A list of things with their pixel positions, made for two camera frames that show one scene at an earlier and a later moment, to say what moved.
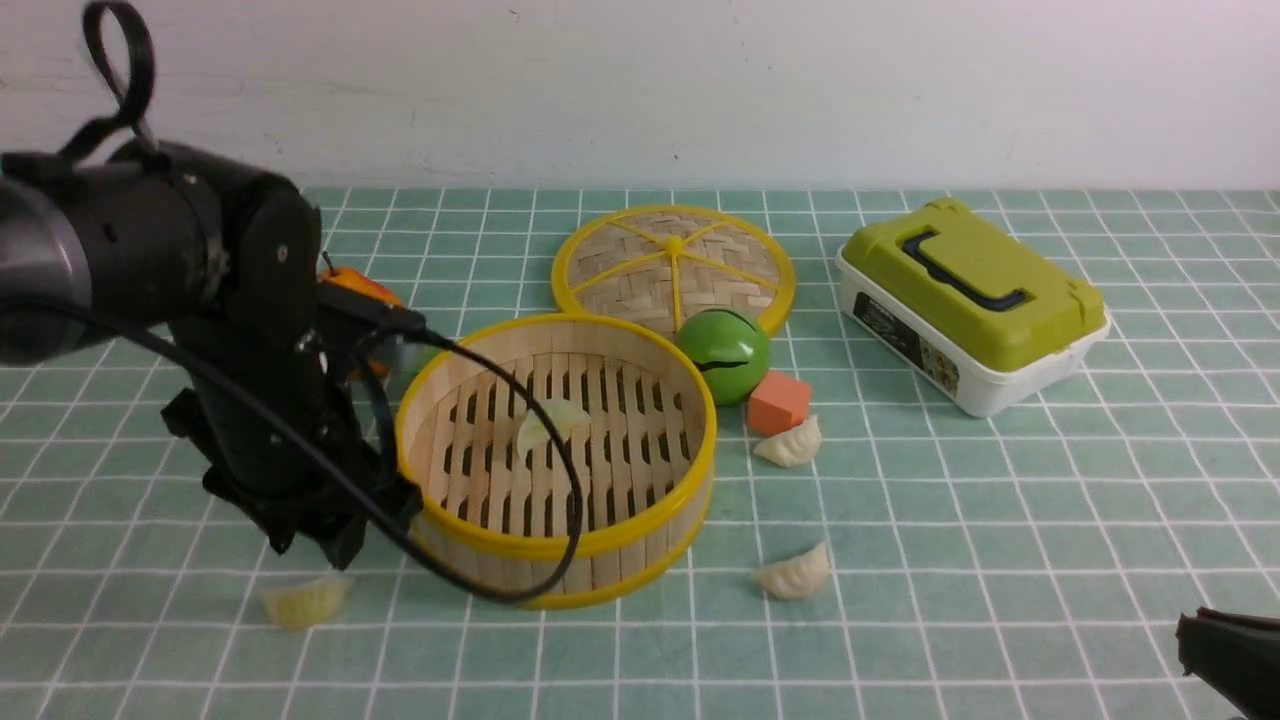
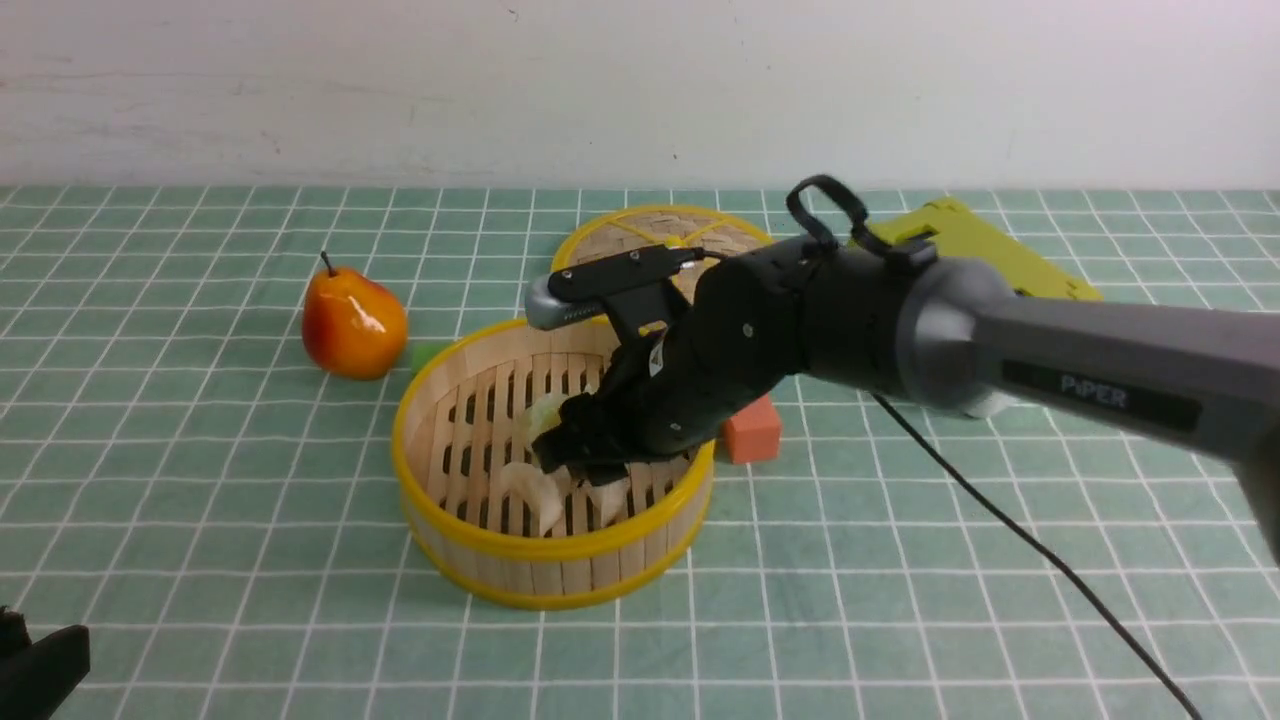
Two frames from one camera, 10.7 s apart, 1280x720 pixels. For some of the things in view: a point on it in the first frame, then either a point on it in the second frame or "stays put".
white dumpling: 794,447 to 545,490
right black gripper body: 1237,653 to 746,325
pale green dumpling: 566,416 stays put
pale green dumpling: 309,604 to 612,500
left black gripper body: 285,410 to 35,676
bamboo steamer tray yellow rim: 562,455 stays put
